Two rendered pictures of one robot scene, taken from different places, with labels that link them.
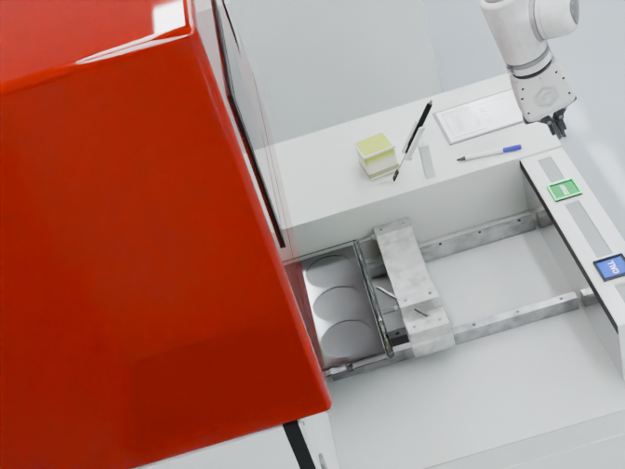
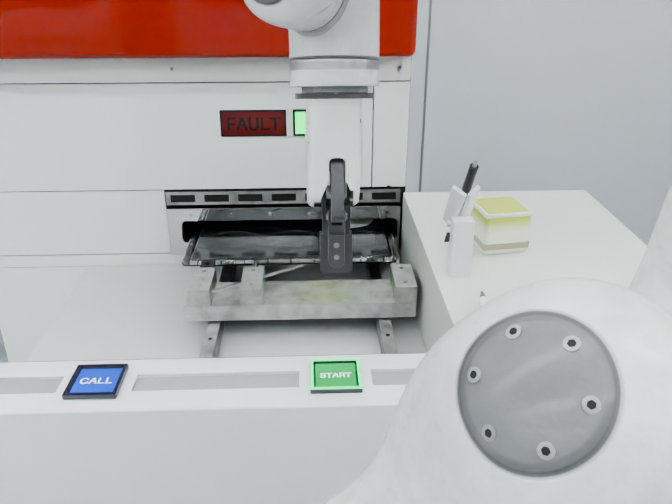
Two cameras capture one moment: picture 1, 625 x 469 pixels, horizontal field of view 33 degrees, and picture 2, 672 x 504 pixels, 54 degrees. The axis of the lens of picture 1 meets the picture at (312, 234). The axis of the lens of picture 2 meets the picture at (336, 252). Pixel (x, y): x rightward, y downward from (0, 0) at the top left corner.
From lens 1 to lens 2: 2.13 m
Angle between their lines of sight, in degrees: 72
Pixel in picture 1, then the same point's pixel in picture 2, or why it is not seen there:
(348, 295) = (300, 247)
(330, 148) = (565, 221)
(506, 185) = not seen: hidden behind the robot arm
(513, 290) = not seen: hidden behind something
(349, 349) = (215, 243)
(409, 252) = (361, 296)
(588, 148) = not seen: outside the picture
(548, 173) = (405, 374)
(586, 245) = (177, 371)
